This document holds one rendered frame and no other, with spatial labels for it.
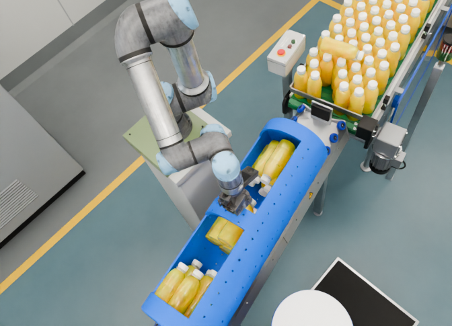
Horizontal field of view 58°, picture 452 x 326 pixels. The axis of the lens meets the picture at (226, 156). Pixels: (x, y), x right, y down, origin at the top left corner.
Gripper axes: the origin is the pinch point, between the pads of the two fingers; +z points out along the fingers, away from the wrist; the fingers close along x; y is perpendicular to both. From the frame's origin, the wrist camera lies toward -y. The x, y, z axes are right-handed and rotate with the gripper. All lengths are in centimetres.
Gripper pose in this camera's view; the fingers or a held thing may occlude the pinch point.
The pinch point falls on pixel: (243, 204)
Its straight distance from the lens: 146.1
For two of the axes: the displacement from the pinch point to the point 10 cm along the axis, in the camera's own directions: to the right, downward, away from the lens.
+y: -5.4, 7.7, -3.3
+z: 1.5, 4.8, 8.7
